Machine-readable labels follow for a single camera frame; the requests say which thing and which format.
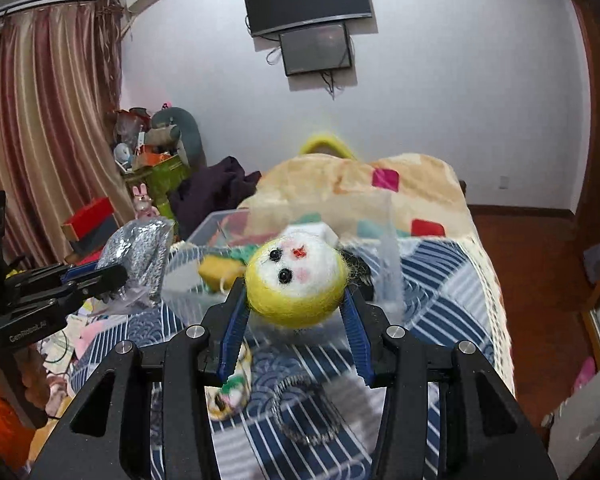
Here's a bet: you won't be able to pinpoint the yellow felt piece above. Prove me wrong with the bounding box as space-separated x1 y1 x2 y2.
198 254 247 294

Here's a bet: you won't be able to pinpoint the blue patterned bedsheet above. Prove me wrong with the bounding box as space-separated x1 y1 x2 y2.
67 232 517 480

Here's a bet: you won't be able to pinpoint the silver glitter pouch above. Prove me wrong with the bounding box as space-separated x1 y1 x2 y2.
96 218 177 310

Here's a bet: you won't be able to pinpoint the striped red curtain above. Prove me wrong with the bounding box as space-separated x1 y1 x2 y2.
0 0 137 273

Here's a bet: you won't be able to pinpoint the pink bunny figurine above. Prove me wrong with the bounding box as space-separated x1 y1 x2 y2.
132 183 162 219

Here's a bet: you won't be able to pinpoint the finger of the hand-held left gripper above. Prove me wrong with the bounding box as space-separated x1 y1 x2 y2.
4 261 103 288
12 265 129 311

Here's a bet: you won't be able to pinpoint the yellow felt doll head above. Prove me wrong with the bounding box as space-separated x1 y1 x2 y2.
244 224 351 330

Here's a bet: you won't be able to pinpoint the red box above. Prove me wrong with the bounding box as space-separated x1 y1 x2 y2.
61 197 119 241

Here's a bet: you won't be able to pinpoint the small black wall monitor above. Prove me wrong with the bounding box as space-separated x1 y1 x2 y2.
278 22 354 78

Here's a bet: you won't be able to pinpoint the beige patchwork blanket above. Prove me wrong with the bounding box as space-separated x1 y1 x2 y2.
236 152 470 242

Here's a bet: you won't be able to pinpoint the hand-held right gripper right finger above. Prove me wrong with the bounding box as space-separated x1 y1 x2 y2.
337 289 556 480

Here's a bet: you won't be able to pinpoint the green box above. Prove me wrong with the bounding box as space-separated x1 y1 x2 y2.
146 156 192 222

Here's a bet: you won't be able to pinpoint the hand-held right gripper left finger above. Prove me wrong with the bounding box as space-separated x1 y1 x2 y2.
27 277 253 480

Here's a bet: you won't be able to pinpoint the clear plastic storage box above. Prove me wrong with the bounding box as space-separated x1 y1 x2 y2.
161 194 407 343

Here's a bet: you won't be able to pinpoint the small felt doll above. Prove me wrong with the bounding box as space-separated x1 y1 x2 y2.
204 342 254 422

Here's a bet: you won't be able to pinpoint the metal spring ring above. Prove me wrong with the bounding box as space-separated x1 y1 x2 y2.
271 374 342 447

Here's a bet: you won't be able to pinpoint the black monitor cables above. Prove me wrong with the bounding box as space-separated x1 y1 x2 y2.
321 70 349 99

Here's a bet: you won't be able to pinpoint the orange box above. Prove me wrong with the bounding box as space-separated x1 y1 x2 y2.
133 151 182 173

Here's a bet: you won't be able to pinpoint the grey plush toy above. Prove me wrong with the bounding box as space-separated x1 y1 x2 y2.
149 105 207 169

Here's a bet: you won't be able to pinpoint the dark purple cloth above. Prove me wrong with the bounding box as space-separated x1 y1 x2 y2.
166 156 264 242

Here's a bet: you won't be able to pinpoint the yellow plush toy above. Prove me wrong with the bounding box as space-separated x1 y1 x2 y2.
299 131 362 162

